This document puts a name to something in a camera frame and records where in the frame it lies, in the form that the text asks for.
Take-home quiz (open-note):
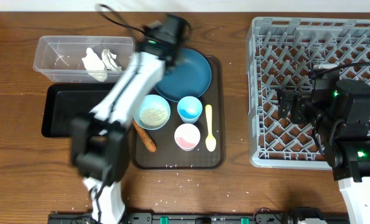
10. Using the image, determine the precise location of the light blue cup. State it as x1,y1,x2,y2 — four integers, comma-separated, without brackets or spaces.
177,96,202,124

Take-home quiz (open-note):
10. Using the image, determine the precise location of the white pink cup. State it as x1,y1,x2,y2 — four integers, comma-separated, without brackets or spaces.
174,123,201,151

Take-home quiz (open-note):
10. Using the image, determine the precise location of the white tissue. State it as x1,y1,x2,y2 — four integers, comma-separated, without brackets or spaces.
82,48,122,82

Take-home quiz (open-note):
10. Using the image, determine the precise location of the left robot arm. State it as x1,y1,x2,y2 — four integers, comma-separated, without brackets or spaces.
70,14,191,223

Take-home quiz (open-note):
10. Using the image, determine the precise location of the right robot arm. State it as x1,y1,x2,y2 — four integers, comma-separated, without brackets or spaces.
277,74,370,223

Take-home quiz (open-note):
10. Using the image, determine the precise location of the grey dishwasher rack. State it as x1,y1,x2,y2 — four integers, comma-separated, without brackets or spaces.
245,17,370,170

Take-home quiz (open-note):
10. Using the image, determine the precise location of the clear plastic waste bin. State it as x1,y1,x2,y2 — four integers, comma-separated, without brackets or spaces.
33,35,135,83

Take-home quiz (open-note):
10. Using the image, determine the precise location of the yellow plastic spoon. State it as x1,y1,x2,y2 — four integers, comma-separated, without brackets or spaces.
205,105,217,152

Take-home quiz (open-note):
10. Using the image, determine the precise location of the dark blue plate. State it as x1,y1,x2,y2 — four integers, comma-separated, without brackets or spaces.
154,49,212,102

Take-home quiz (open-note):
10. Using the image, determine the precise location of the brown serving tray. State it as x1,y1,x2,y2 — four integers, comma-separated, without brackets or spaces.
129,55,225,170

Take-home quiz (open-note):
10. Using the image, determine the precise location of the light blue bowl with rice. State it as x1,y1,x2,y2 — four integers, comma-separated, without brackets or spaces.
133,95,171,130

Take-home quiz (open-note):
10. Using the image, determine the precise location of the orange carrot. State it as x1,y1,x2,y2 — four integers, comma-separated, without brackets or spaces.
132,120,157,152

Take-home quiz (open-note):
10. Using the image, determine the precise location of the black rectangular tray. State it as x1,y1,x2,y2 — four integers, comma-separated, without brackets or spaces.
41,83,113,138

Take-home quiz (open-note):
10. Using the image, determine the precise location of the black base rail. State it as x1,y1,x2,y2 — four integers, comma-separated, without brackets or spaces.
47,207,349,224

